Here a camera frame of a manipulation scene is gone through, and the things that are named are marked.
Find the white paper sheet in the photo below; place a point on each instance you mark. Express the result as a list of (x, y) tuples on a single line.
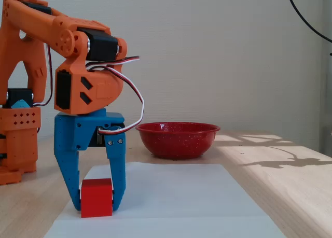
[(181, 196)]

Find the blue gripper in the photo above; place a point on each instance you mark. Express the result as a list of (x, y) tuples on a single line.
[(78, 131)]

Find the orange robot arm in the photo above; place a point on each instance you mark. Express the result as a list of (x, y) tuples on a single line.
[(39, 22)]

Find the red cube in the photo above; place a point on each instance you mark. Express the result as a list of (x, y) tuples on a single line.
[(96, 200)]

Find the red speckled enamel bowl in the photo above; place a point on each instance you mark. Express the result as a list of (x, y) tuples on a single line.
[(177, 144)]

